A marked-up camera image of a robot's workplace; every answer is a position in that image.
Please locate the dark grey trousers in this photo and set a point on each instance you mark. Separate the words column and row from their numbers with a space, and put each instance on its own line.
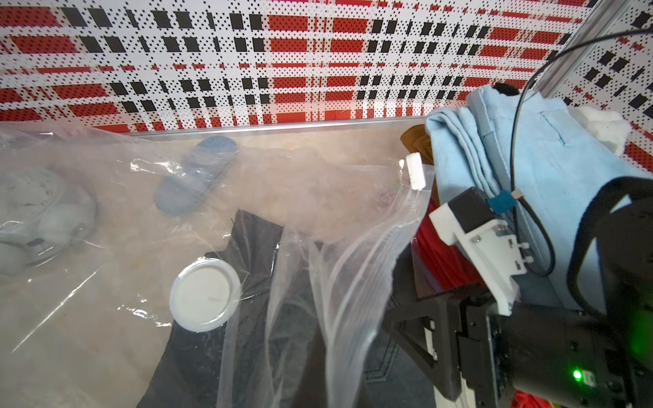
column 188, row 374

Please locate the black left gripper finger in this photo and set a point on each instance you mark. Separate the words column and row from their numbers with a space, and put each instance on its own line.
column 312, row 390

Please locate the clear plastic vacuum bag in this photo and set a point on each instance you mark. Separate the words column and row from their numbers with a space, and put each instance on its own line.
column 89, row 327

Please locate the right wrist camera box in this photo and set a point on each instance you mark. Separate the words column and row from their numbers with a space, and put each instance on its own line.
column 469, row 222

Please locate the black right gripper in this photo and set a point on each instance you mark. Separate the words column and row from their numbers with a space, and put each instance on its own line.
column 460, row 341

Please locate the white alarm clock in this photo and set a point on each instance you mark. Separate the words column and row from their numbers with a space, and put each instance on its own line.
column 42, row 214

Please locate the light blue garment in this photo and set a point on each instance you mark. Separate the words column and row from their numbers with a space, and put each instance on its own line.
column 558, row 191

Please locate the white bag zipper slider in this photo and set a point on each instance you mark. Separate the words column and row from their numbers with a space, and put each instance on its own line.
column 414, row 166

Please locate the white vacuum bag valve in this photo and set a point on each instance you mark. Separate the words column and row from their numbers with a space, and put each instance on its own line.
column 205, row 295

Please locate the brown trousers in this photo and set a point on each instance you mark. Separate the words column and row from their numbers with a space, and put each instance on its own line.
column 416, row 139

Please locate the grey white plush toy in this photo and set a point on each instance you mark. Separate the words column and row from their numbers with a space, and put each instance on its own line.
column 538, row 127

